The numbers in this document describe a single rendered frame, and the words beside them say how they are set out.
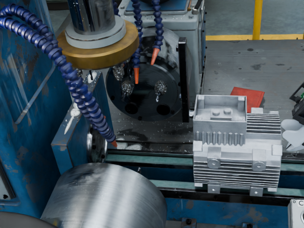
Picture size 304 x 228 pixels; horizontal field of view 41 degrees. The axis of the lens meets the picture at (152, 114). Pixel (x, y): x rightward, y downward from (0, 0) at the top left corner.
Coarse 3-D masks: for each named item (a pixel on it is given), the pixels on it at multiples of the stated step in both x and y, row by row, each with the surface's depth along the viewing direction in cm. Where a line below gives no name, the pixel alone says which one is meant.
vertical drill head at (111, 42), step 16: (80, 0) 79; (96, 0) 79; (80, 16) 81; (96, 16) 81; (112, 16) 84; (64, 32) 90; (80, 32) 84; (96, 32) 83; (112, 32) 83; (128, 32) 87; (64, 48) 84; (80, 48) 84; (96, 48) 83; (112, 48) 82; (128, 48) 84; (80, 64) 83; (96, 64) 82; (112, 64) 83; (128, 64) 96
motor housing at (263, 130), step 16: (256, 128) 94; (272, 128) 94; (256, 144) 94; (224, 160) 93; (240, 160) 92; (272, 160) 93; (208, 176) 97; (224, 176) 95; (240, 176) 95; (256, 176) 94; (272, 176) 93
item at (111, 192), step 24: (72, 168) 83; (96, 168) 80; (120, 168) 80; (72, 192) 76; (96, 192) 75; (120, 192) 76; (144, 192) 79; (48, 216) 74; (72, 216) 71; (96, 216) 71; (120, 216) 72; (144, 216) 76
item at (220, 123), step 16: (208, 96) 99; (224, 96) 98; (240, 96) 97; (208, 112) 99; (224, 112) 95; (240, 112) 97; (208, 128) 93; (224, 128) 92; (240, 128) 91; (208, 144) 95; (224, 144) 95; (240, 144) 94
